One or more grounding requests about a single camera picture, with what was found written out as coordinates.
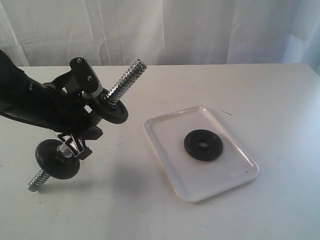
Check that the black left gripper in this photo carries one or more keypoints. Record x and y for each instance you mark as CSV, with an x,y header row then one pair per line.
x,y
59,106

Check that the white rectangular plastic tray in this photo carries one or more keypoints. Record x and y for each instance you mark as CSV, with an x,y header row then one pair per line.
x,y
195,180

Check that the white backdrop curtain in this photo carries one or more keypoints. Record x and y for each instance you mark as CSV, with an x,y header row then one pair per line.
x,y
161,32

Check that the chrome threaded dumbbell bar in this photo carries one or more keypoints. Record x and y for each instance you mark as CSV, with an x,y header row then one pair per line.
x,y
114,95

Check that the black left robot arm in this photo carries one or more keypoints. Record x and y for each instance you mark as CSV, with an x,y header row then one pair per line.
x,y
13,86

